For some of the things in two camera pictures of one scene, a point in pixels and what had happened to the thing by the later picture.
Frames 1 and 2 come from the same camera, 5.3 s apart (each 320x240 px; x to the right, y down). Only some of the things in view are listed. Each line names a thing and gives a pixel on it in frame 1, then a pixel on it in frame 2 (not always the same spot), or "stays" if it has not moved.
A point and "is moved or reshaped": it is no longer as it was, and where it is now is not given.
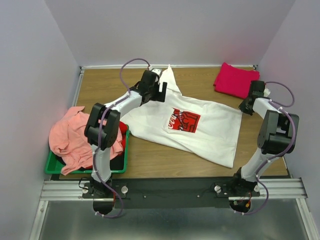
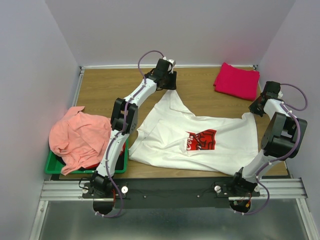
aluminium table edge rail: [81, 69] stays
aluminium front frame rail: [66, 190] stays
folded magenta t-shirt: [235, 81] stays
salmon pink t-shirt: [67, 139] stays
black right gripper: [242, 107] → [253, 109]
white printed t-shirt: [206, 130] is moved or reshaped
